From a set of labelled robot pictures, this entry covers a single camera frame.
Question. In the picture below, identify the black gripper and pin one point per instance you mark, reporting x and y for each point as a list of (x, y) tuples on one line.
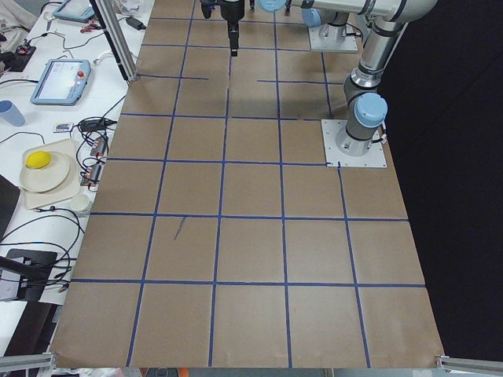
[(231, 10)]

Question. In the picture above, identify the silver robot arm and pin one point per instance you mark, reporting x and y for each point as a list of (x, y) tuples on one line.
[(329, 24), (367, 109)]

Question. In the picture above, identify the black monitor stand base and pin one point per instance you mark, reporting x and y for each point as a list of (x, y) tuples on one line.
[(25, 273)]

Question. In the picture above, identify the black power adapter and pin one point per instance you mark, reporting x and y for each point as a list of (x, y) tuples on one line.
[(135, 23)]

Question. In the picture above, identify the far blue teach pendant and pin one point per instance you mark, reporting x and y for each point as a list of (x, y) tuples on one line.
[(74, 10)]

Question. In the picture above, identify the blue teach pendant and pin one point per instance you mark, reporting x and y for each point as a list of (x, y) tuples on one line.
[(62, 83), (74, 10)]

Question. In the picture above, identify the near blue teach pendant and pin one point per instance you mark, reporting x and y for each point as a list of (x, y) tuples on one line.
[(62, 83)]

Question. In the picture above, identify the small colourful card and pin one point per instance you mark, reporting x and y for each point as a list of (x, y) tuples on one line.
[(63, 127)]

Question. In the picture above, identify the brown paper table cover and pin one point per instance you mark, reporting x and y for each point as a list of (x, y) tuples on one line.
[(220, 236)]

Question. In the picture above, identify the white paper cup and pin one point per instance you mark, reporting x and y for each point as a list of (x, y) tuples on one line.
[(81, 205)]

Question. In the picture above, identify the yellow lemon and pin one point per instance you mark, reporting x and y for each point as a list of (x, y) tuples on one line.
[(38, 160)]

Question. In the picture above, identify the light blue cup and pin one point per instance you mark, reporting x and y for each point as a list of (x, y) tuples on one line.
[(11, 114)]

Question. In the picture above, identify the round beige plate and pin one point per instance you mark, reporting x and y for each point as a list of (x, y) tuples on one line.
[(47, 178)]

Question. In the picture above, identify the square beige tray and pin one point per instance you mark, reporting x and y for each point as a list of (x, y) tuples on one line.
[(70, 186)]

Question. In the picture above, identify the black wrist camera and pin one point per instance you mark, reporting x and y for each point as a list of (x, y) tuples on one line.
[(207, 6)]

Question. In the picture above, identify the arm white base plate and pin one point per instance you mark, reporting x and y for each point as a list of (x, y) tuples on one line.
[(346, 45), (343, 151)]

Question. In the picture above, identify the aluminium frame post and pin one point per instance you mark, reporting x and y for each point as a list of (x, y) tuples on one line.
[(107, 18)]

